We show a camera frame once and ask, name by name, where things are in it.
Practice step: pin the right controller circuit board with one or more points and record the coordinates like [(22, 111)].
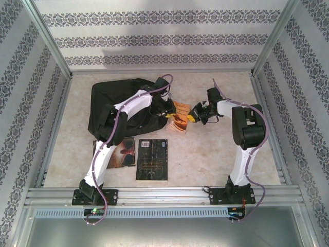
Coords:
[(236, 213)]

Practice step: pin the left controller circuit board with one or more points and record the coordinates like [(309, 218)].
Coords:
[(93, 211)]

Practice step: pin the aluminium frame post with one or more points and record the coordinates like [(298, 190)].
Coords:
[(48, 38), (275, 38)]

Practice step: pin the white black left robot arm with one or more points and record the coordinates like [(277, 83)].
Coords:
[(100, 159)]

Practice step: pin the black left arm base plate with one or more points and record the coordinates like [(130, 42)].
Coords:
[(110, 196)]

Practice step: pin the black backpack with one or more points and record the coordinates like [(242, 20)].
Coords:
[(102, 97)]

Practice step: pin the aluminium mounting rail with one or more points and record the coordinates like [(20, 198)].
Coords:
[(164, 196)]

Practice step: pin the grey metal panel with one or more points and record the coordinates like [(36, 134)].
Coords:
[(164, 234)]

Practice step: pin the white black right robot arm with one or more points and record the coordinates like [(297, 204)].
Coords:
[(241, 164)]

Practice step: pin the aluminium side rail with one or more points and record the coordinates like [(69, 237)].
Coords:
[(62, 103), (282, 169)]

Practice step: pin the controller circuit board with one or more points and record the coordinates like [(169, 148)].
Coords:
[(236, 213), (93, 211)]

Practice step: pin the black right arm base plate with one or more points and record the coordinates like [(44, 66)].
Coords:
[(216, 196)]

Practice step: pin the Three Days To See book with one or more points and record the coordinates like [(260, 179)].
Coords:
[(126, 151)]

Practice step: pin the small orange brown book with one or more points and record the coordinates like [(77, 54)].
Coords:
[(180, 118)]

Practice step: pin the dark book with barcode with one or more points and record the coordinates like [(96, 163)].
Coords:
[(151, 160)]

